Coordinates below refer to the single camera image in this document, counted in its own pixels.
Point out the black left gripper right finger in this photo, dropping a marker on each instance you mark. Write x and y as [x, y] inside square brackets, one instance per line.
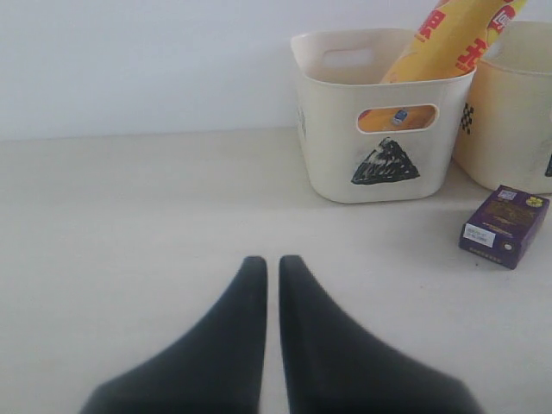
[333, 365]

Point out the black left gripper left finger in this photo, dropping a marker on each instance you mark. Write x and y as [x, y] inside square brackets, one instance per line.
[216, 367]

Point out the purple chocolate box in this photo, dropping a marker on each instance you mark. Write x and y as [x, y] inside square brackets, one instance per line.
[504, 226]

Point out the yellow Lay's chip can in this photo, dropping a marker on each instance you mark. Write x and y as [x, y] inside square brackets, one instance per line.
[452, 39]

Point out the cream bin with triangle mark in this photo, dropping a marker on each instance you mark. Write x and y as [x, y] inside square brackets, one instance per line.
[338, 77]

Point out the cream bin with square mark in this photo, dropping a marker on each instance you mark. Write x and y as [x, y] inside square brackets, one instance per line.
[505, 132]

